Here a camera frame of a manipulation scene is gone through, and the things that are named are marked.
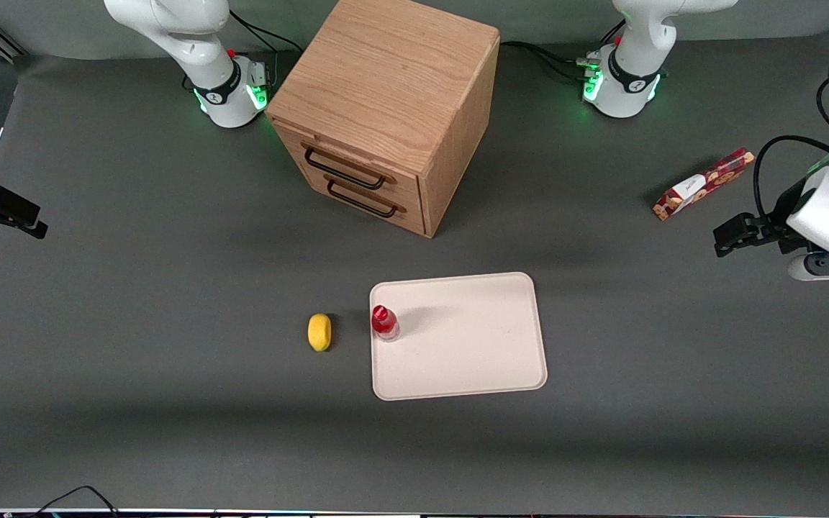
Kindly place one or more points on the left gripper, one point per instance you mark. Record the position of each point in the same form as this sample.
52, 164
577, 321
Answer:
773, 231

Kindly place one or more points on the red cookie box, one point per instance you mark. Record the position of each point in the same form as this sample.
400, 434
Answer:
702, 184

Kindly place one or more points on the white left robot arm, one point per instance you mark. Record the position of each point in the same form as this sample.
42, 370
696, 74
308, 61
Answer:
630, 79

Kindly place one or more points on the beige rectangular tray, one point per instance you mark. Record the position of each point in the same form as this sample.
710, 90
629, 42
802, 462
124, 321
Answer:
465, 338

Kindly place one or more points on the yellow lemon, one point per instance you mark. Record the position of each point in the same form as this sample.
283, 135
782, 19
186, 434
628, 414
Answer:
319, 332

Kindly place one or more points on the small red-capped bottle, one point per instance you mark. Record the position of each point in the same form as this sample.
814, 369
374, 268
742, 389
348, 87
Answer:
384, 322

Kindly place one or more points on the wooden drawer cabinet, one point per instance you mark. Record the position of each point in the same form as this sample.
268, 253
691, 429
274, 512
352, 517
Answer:
393, 72

